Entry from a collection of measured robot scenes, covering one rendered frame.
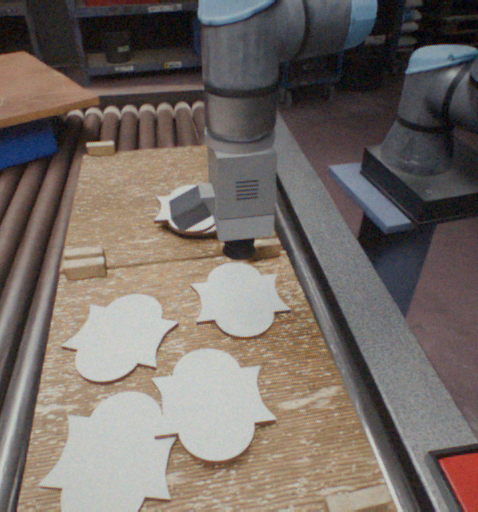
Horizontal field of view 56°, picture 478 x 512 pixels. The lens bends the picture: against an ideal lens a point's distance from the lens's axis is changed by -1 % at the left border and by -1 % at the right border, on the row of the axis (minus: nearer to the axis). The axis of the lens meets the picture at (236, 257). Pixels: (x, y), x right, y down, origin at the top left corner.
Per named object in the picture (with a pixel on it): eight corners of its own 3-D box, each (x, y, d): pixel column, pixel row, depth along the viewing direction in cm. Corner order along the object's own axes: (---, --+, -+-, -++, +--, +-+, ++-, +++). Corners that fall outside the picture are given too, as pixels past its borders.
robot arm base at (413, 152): (429, 140, 105) (441, 99, 99) (465, 172, 94) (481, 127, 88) (368, 145, 103) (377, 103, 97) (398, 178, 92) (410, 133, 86)
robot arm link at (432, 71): (420, 99, 99) (438, 33, 90) (476, 120, 90) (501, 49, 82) (384, 112, 93) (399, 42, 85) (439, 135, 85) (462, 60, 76)
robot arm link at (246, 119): (208, 101, 42) (197, 75, 48) (209, 147, 45) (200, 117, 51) (286, 96, 43) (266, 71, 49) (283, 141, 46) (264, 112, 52)
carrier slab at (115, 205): (238, 148, 106) (238, 142, 105) (282, 255, 74) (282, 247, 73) (85, 160, 101) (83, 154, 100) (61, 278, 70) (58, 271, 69)
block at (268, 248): (278, 250, 73) (279, 236, 71) (281, 257, 71) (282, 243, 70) (241, 254, 72) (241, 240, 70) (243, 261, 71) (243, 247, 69)
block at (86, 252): (106, 258, 71) (103, 244, 69) (106, 265, 70) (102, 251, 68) (67, 262, 70) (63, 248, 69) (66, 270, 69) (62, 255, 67)
